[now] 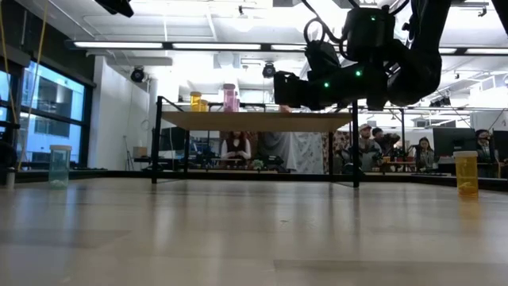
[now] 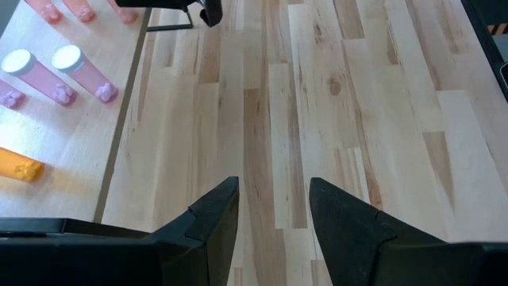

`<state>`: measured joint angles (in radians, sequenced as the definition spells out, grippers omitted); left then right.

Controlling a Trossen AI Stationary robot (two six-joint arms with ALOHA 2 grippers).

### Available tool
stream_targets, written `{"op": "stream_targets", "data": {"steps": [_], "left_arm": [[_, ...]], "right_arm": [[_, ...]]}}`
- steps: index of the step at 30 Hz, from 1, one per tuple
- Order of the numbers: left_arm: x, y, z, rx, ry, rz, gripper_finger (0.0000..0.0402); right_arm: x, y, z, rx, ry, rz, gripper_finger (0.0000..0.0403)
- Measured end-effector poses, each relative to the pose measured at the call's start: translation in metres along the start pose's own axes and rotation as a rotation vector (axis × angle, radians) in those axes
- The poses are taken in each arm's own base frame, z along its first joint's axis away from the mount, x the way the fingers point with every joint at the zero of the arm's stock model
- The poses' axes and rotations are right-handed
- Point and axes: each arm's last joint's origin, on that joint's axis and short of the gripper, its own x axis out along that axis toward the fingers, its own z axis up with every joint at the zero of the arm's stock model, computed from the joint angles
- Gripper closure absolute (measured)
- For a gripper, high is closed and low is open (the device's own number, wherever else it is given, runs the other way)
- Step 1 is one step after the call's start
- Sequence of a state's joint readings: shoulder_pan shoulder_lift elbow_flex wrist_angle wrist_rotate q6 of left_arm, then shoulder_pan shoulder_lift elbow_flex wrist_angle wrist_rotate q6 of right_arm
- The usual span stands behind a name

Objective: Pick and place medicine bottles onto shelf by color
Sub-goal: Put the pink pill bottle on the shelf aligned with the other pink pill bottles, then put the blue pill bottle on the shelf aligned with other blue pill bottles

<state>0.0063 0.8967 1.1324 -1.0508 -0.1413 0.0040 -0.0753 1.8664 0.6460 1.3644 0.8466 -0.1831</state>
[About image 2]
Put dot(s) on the amber yellow medicine bottle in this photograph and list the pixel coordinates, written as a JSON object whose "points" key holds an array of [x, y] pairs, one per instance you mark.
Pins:
{"points": [[20, 167]]}

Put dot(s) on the black hazard-striped floor mat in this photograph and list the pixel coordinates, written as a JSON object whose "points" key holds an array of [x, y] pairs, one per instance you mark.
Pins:
{"points": [[499, 28]]}

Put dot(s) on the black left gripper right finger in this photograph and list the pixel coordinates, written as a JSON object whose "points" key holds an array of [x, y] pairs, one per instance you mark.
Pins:
{"points": [[349, 238]]}

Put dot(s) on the wooden shelf black legs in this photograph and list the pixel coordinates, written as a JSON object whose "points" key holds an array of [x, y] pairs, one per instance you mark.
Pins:
{"points": [[79, 139]]}

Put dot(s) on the black aluminium table frame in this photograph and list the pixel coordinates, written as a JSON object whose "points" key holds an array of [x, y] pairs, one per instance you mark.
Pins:
{"points": [[484, 39]]}

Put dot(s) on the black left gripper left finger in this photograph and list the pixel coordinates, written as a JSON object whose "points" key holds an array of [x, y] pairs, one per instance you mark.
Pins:
{"points": [[206, 242]]}

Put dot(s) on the purple pink medicine bottle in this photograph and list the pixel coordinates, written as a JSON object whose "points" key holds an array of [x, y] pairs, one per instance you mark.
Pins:
{"points": [[10, 97], [89, 75], [43, 79]]}

